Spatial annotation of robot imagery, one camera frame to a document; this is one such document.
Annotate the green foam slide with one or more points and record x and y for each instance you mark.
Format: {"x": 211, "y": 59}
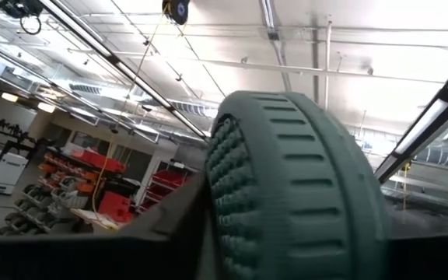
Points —
{"x": 298, "y": 186}

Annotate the red storage bin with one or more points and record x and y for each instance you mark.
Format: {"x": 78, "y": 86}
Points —
{"x": 99, "y": 159}

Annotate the black storage rack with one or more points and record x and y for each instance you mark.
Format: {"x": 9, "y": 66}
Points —
{"x": 127, "y": 186}

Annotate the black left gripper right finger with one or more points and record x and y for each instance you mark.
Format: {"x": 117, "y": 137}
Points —
{"x": 422, "y": 225}

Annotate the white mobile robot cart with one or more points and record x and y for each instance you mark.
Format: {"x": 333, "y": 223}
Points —
{"x": 2, "y": 171}

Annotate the silver ventilation duct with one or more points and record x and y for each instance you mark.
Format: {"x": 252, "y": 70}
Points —
{"x": 442, "y": 153}

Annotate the rack of grey bins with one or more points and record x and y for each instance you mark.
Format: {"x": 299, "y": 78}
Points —
{"x": 33, "y": 210}

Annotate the rack with red bins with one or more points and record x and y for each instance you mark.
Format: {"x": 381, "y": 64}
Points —
{"x": 165, "y": 180}

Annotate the long ceiling light strip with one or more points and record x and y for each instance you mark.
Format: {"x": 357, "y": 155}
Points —
{"x": 422, "y": 124}
{"x": 130, "y": 74}

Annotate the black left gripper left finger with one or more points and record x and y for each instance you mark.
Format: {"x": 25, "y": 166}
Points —
{"x": 177, "y": 210}

